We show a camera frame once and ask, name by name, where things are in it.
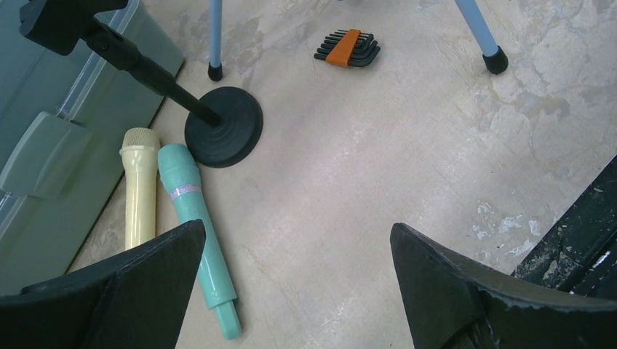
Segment light blue music stand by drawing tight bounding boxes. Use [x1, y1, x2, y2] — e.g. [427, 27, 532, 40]
[208, 1, 509, 81]

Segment grey-green plastic toolbox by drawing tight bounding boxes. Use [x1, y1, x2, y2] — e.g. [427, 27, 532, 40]
[1, 1, 163, 295]

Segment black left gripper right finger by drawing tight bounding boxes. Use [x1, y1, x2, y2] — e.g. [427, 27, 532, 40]
[390, 223, 616, 348]

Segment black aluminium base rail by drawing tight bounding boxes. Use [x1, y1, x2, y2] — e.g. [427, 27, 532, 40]
[511, 159, 616, 300]

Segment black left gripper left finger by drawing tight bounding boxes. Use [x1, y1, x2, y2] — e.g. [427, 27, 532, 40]
[1, 220, 206, 348]

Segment cream yellow microphone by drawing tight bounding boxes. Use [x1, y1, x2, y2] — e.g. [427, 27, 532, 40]
[119, 127, 160, 250]

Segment black round-base microphone stand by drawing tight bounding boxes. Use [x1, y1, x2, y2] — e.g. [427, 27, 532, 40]
[20, 1, 263, 168]

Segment orange black hex key set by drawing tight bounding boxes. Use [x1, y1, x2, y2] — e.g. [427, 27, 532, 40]
[314, 29, 381, 68]

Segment mint green microphone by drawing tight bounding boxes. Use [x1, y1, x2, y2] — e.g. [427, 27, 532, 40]
[158, 143, 242, 340]

